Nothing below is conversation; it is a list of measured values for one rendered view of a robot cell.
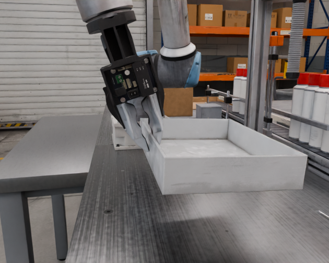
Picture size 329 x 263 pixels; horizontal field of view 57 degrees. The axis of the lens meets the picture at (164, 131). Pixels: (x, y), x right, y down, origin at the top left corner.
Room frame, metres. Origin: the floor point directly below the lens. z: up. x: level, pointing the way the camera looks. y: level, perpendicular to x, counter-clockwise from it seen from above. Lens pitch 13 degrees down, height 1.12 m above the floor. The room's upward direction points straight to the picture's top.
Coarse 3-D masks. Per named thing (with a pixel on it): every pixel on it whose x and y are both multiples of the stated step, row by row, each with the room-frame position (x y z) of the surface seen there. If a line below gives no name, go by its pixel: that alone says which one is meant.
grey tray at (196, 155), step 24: (144, 120) 0.62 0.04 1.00; (168, 120) 0.63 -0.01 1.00; (192, 120) 0.64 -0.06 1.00; (216, 120) 0.65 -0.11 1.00; (168, 144) 0.59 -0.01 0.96; (192, 144) 0.60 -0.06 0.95; (216, 144) 0.61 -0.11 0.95; (240, 144) 0.59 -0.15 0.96; (264, 144) 0.50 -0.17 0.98; (168, 168) 0.36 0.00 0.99; (192, 168) 0.37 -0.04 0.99; (216, 168) 0.37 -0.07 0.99; (240, 168) 0.38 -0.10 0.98; (264, 168) 0.39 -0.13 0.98; (288, 168) 0.39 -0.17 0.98; (168, 192) 0.36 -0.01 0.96; (192, 192) 0.37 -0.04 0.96; (216, 192) 0.37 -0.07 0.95
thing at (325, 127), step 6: (216, 90) 1.65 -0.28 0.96; (234, 96) 1.39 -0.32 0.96; (264, 108) 1.09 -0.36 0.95; (282, 114) 0.97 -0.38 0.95; (288, 114) 0.93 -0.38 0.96; (294, 114) 0.91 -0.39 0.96; (300, 120) 0.87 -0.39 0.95; (306, 120) 0.84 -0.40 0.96; (312, 120) 0.82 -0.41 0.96; (318, 126) 0.79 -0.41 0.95; (324, 126) 0.76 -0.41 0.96
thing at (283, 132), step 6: (210, 102) 1.77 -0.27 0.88; (216, 102) 1.77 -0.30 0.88; (222, 102) 1.77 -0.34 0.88; (222, 108) 1.56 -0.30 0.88; (234, 114) 1.37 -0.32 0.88; (276, 126) 1.12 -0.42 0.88; (276, 132) 1.02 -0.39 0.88; (282, 132) 1.02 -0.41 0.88; (288, 132) 1.02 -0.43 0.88; (288, 138) 0.94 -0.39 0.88; (300, 144) 0.87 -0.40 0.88; (306, 144) 0.87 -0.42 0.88; (312, 150) 0.80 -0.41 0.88; (318, 150) 0.80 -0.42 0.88; (324, 156) 0.75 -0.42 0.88
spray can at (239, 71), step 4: (240, 68) 1.42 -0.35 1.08; (236, 72) 1.43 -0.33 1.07; (240, 72) 1.42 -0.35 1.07; (236, 76) 1.43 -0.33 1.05; (240, 76) 1.42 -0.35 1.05; (236, 80) 1.41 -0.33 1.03; (240, 80) 1.41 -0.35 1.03; (236, 84) 1.41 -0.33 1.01; (240, 84) 1.41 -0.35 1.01; (236, 88) 1.41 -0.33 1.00; (236, 92) 1.41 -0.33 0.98; (236, 96) 1.41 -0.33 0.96; (232, 104) 1.43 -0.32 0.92; (236, 104) 1.41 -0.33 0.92; (232, 108) 1.43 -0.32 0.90; (236, 108) 1.41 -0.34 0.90; (236, 112) 1.41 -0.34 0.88
